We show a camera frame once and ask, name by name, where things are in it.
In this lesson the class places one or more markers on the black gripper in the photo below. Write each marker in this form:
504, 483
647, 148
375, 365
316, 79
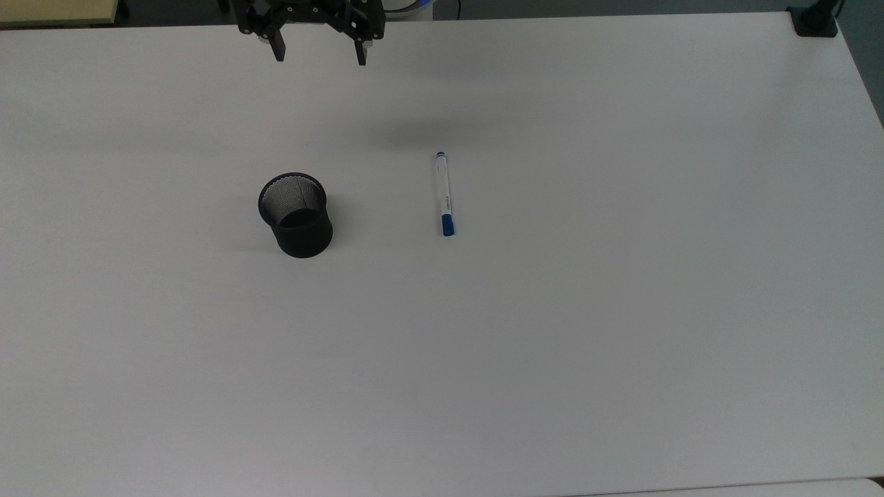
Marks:
309, 8

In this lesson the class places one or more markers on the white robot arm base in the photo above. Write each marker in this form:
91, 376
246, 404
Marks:
409, 6

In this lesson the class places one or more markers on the white blue-capped marker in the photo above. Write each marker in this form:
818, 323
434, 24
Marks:
444, 195

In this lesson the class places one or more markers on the black mesh pen cup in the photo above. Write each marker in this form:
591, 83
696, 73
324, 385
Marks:
296, 215

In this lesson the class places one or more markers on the yellow wooden table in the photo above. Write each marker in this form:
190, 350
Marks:
59, 11

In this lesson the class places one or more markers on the black table clamp mount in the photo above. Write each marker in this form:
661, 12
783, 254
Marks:
815, 18

